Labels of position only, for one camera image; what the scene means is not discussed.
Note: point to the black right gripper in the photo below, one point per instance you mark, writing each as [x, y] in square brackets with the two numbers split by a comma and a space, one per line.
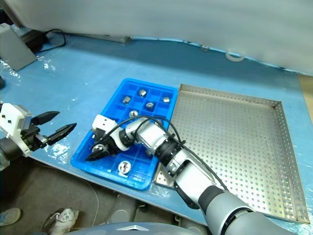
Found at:
[110, 144]

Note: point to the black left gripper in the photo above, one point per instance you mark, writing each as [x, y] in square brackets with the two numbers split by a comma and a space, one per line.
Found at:
[30, 138]

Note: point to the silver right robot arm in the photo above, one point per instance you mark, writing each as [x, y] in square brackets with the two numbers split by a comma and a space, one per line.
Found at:
[151, 137]

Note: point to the blue compartment tray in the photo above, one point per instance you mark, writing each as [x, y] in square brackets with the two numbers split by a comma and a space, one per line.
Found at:
[102, 169]

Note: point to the grey slanted box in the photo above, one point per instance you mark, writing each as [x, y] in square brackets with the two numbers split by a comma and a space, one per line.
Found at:
[14, 46]

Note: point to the blue table cover film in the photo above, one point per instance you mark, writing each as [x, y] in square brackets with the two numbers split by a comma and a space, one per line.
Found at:
[73, 73]

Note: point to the white sneaker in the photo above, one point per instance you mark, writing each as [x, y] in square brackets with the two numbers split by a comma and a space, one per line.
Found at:
[63, 219]

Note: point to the black power adapter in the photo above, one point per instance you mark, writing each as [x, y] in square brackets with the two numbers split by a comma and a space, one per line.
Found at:
[34, 40]

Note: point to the grey robot torso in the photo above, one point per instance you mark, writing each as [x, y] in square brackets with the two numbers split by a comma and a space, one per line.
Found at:
[137, 231]

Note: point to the blue grey sneaker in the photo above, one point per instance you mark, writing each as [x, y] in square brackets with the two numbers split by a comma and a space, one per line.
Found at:
[9, 216]

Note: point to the grey power strip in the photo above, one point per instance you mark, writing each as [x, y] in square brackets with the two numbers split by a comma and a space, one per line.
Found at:
[110, 37]

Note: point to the perforated metal tray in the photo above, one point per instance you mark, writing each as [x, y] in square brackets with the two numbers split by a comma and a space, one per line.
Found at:
[232, 137]

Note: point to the white backdrop sheet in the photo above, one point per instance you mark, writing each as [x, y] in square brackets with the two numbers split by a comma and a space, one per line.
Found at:
[171, 19]

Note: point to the white tape roll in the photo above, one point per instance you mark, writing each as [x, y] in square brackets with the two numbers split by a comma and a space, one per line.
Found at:
[234, 59]

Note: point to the brown cardboard sheet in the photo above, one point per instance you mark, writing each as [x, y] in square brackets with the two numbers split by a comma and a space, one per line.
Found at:
[306, 93]

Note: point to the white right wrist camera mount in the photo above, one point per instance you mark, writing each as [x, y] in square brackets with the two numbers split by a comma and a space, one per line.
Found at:
[104, 122]

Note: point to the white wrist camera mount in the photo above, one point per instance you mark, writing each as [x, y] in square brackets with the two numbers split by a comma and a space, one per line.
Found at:
[9, 115]
[104, 122]

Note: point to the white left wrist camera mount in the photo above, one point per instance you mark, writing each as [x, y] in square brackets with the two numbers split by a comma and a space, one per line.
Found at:
[9, 115]

